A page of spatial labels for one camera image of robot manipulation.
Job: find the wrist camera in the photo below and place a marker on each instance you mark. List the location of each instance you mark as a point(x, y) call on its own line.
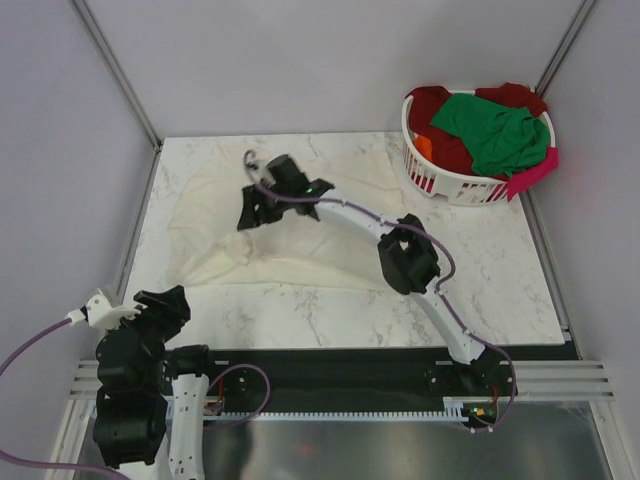
point(102, 311)
point(287, 178)

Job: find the cream white t shirt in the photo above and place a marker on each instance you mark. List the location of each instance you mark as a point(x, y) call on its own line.
point(206, 247)

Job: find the white laundry basket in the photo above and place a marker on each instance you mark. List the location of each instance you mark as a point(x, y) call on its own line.
point(456, 188)

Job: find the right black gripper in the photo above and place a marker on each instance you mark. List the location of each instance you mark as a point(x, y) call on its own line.
point(253, 198)

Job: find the aluminium frame rail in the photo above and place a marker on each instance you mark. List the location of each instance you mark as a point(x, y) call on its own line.
point(114, 67)

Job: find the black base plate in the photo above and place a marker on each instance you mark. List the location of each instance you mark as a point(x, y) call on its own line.
point(340, 379)

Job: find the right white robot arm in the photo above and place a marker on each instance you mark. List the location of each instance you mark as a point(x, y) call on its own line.
point(409, 265)

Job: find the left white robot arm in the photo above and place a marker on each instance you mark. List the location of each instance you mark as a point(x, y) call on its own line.
point(150, 402)

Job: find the green t shirt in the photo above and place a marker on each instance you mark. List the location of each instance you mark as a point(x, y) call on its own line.
point(500, 140)

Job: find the orange t shirt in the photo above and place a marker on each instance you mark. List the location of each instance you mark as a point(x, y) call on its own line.
point(424, 147)

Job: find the white slotted cable duct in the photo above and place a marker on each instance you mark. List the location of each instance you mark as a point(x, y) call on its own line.
point(452, 410)

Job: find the pink t shirt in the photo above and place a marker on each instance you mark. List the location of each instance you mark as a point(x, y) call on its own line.
point(520, 182)

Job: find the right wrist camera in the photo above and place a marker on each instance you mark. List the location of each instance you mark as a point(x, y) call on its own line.
point(287, 178)

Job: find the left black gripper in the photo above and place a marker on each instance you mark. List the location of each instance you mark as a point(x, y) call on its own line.
point(169, 307)

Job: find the dark red t shirt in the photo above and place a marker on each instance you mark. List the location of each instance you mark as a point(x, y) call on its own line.
point(448, 152)

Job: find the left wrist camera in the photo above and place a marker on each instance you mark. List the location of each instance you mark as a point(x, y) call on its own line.
point(102, 311)

